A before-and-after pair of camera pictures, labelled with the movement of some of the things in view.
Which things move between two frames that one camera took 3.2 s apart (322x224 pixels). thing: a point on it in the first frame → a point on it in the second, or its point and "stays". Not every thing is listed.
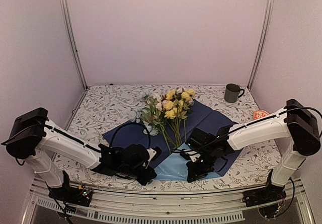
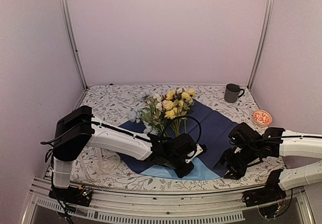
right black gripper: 195,173 → 237,172
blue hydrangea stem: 146,113 stays
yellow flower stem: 177,108 stays
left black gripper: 150,175 → 181,173
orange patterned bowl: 259,114 stays
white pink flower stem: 156,115 stays
